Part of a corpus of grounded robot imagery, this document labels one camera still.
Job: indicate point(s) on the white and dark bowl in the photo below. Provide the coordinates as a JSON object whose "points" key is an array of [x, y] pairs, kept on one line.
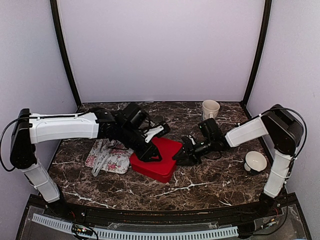
{"points": [[255, 162]]}

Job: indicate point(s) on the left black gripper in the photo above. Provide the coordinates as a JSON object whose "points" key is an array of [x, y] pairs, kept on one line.
{"points": [[144, 153]]}

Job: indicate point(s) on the left black frame post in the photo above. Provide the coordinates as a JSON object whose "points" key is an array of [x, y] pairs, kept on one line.
{"points": [[63, 51]]}

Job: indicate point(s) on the cream ceramic mug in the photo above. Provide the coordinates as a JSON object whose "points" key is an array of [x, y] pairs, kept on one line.
{"points": [[210, 109]]}

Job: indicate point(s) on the floral rectangular tray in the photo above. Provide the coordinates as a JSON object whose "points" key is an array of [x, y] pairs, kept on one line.
{"points": [[109, 156]]}

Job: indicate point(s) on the small circuit board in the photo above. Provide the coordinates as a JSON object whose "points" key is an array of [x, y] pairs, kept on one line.
{"points": [[80, 230]]}

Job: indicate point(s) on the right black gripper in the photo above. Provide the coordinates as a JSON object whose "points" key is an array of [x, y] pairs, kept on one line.
{"points": [[190, 153]]}

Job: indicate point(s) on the black front table rail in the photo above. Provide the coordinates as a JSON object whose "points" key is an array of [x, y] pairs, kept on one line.
{"points": [[103, 216]]}

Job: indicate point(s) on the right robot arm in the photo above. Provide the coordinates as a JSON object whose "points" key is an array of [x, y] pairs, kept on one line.
{"points": [[285, 127]]}

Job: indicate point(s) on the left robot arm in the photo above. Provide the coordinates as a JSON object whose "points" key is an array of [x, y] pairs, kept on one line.
{"points": [[131, 126]]}

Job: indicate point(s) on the red box lid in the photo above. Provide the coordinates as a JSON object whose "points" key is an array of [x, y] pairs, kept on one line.
{"points": [[161, 171]]}

